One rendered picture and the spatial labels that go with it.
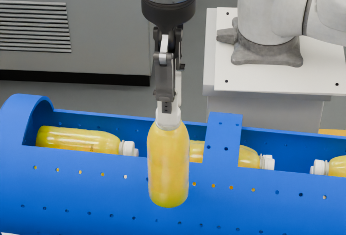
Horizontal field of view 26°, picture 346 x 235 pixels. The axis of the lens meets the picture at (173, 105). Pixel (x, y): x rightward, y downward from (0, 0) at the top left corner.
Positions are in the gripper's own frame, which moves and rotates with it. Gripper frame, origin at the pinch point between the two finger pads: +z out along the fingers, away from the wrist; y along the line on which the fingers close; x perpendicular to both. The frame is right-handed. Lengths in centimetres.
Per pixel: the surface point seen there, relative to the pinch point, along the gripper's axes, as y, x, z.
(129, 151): -19.1, -11.1, 33.7
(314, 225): -2.3, 25.7, 30.4
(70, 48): -154, -64, 122
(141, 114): -143, -32, 145
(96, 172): -5.8, -14.6, 25.7
